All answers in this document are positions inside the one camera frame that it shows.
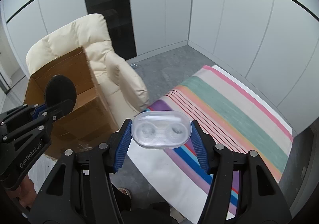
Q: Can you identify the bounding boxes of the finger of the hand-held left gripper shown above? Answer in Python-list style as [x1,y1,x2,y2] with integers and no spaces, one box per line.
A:
[0,103,47,127]
[0,99,73,143]

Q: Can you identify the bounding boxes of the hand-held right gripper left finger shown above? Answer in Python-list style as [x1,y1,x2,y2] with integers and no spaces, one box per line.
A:
[29,119,132,224]

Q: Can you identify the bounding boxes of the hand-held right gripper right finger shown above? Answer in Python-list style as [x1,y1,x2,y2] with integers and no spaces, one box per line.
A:
[190,120,292,224]

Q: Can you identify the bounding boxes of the black round compact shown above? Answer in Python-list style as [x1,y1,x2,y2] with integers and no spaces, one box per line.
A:
[43,75,77,112]

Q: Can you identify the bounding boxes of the brown cardboard box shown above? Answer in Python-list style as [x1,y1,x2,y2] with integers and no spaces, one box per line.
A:
[23,47,119,160]

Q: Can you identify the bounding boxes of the translucent plastic lens case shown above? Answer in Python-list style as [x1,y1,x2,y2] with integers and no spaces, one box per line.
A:
[131,110,192,150]

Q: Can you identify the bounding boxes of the person's left hand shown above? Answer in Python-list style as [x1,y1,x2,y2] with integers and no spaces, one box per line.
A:
[10,179,38,212]

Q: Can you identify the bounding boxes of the striped multicolour cloth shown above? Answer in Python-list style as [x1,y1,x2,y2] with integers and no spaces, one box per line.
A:
[146,65,294,217]

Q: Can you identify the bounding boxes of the person's black pants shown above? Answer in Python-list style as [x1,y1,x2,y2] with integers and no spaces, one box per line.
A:
[110,184,172,224]

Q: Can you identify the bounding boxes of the cream padded armchair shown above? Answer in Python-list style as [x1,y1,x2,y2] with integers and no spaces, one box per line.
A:
[26,13,150,115]

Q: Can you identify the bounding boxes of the black glass cabinet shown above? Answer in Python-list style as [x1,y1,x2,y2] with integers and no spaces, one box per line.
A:
[80,0,137,60]

